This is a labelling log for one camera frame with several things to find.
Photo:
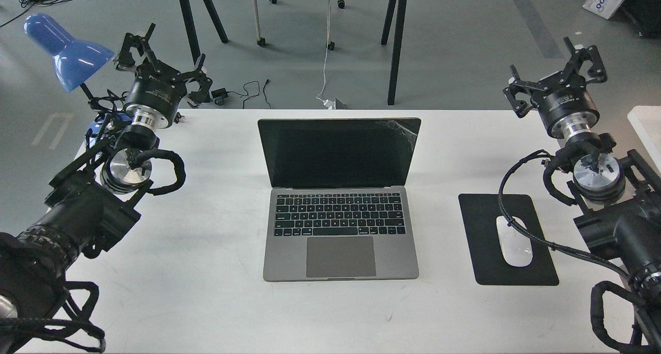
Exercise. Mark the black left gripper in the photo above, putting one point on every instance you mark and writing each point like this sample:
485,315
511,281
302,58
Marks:
154,98

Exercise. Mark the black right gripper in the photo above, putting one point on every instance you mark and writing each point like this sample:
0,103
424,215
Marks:
558,97

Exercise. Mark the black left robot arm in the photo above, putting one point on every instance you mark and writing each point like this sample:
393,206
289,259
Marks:
92,204

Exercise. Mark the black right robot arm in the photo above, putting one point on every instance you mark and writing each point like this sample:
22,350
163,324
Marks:
619,197

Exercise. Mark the black-legged background table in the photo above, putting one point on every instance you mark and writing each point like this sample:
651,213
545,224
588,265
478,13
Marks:
383,21

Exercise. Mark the blue desk lamp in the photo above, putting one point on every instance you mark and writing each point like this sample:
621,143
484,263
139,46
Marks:
74,62

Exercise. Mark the white side table corner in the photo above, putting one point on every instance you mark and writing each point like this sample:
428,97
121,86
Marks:
646,123

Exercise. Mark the black mouse pad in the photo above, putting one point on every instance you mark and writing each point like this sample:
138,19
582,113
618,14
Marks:
500,255

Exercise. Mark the white computer mouse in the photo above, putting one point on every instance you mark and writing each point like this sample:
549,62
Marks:
516,248

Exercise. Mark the grey open laptop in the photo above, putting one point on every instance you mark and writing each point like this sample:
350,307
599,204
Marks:
339,208

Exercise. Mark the black power adapter with cable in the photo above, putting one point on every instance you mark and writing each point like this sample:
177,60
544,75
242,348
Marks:
250,90

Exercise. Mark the white rolling chair frame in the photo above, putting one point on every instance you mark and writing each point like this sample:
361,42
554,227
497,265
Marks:
292,14

